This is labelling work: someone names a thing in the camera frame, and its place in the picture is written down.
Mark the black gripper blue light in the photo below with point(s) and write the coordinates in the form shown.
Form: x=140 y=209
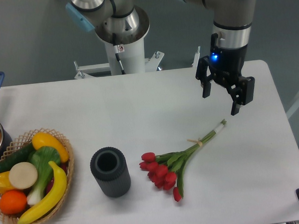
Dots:
x=225 y=66

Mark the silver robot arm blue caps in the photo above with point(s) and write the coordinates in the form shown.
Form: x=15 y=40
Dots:
x=122 y=26

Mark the red tulip bouquet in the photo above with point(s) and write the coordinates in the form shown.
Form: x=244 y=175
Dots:
x=167 y=170

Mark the dark grey ribbed vase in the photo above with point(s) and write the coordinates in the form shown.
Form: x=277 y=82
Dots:
x=109 y=168

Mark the yellow squash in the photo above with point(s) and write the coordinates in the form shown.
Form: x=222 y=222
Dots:
x=41 y=139

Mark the yellow banana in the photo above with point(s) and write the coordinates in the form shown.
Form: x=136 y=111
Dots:
x=50 y=200

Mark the green bok choy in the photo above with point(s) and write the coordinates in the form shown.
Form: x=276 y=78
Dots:
x=40 y=160

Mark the woven wicker basket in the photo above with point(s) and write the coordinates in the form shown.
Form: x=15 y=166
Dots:
x=21 y=142

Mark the green cucumber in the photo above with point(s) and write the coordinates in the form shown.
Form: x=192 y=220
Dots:
x=21 y=155

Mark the beige round disc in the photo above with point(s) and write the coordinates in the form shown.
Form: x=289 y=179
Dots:
x=23 y=175

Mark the orange fruit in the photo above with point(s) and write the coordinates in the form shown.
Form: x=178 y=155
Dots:
x=13 y=202

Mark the yellow bell pepper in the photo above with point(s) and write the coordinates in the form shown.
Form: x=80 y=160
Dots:
x=5 y=184

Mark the white metal base frame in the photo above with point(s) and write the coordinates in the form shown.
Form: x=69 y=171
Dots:
x=151 y=64

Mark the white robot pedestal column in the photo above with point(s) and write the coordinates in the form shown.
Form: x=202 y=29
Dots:
x=126 y=58

